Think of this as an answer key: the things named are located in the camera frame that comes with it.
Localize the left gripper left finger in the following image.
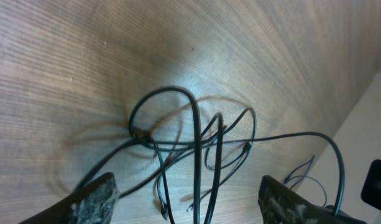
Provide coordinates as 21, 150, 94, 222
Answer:
21, 172, 119, 224

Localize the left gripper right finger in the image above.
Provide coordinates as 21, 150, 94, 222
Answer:
258, 175, 365, 224

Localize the black USB cable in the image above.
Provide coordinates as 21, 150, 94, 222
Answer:
71, 85, 346, 224
282, 154, 328, 208

